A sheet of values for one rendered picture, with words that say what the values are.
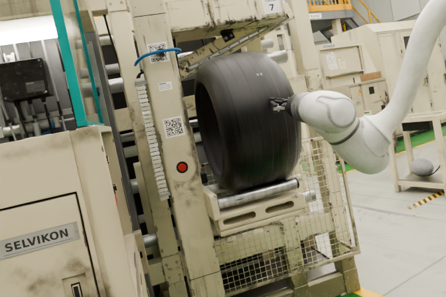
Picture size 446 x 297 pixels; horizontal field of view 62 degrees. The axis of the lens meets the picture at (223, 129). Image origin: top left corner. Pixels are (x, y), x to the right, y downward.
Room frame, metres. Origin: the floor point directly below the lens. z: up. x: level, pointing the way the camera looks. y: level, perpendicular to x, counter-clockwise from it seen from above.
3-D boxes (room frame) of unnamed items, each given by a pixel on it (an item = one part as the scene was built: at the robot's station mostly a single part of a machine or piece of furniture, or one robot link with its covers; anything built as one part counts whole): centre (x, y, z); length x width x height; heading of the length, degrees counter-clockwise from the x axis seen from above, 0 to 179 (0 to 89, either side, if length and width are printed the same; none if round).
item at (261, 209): (1.45, -0.08, 0.84); 0.36 x 0.09 x 0.06; 104
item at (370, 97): (6.10, -2.24, 0.62); 0.91 x 0.58 x 1.25; 119
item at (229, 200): (1.45, -0.08, 0.90); 0.35 x 0.05 x 0.05; 104
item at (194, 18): (1.90, -0.09, 1.71); 0.61 x 0.25 x 0.15; 104
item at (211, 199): (1.54, 0.13, 0.90); 0.40 x 0.03 x 0.10; 14
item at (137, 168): (2.29, 0.55, 0.61); 0.33 x 0.06 x 0.86; 14
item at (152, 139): (1.46, 0.27, 1.19); 0.05 x 0.04 x 0.48; 14
